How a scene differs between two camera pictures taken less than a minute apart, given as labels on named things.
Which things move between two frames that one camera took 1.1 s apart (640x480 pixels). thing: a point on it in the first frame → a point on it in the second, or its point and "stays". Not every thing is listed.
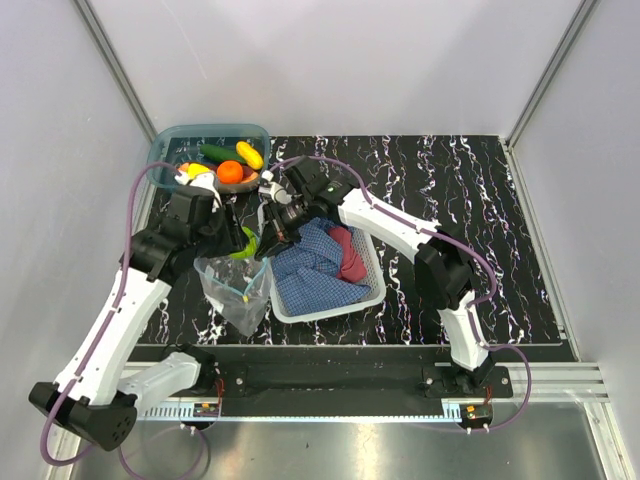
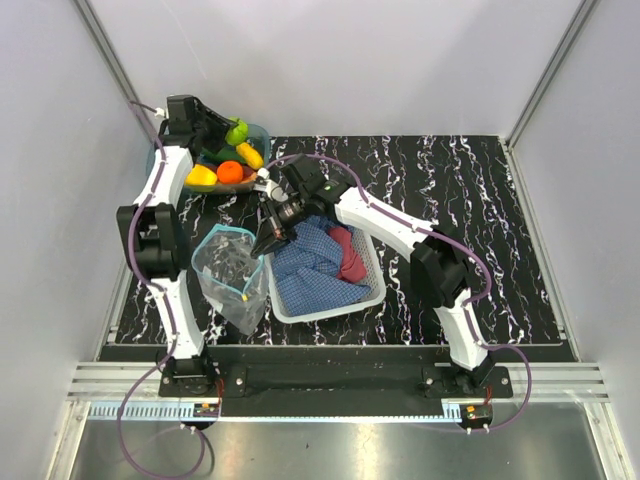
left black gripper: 235,239 → 220,125
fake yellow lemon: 194,168 stays
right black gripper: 272,240 stays
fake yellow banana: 251,156 stays
